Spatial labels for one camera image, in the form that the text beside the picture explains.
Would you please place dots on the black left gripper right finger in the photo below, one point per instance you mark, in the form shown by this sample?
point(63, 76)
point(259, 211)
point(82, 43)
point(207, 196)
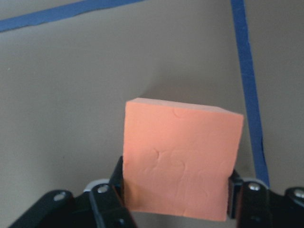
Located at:
point(251, 203)

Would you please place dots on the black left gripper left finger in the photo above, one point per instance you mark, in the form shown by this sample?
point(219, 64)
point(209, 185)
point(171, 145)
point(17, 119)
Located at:
point(107, 202)

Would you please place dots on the orange foam cube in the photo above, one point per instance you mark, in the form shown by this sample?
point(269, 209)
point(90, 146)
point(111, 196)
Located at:
point(178, 157)

